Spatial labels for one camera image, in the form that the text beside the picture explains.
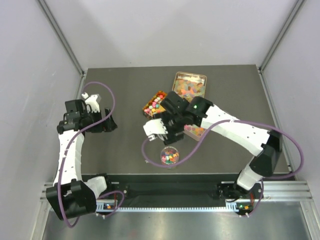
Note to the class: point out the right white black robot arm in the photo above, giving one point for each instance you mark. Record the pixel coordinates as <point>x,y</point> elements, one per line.
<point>264,145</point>

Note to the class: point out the clear plastic jar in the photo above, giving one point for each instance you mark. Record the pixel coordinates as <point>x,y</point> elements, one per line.
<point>169,156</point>

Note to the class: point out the pink tin of bright gummies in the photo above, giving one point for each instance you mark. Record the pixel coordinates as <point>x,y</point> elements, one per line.
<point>194,132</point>

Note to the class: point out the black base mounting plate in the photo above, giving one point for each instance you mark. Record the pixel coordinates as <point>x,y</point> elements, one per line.
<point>215,191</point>

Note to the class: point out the gold tin of star candies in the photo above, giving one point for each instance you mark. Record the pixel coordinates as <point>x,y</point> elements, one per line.
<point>154,105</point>

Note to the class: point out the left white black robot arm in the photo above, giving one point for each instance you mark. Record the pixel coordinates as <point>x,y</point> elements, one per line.
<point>70,196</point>

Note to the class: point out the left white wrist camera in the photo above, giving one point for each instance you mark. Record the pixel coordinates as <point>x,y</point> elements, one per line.
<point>92,102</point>

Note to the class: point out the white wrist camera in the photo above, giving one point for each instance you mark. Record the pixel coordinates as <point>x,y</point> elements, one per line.
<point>92,102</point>
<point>155,129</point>

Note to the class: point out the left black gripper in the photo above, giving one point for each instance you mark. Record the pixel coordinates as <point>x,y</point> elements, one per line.
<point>99,121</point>

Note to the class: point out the gold tin of pastel gummies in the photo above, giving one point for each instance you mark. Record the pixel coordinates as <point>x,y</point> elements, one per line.
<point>189,85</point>

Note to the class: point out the aluminium front rail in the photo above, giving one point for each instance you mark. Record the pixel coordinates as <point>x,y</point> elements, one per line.
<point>274,191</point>

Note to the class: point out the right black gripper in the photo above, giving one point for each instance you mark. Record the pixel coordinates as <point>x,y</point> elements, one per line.
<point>171,137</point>

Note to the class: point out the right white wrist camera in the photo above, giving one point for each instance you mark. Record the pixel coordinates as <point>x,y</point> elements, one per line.
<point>155,129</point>

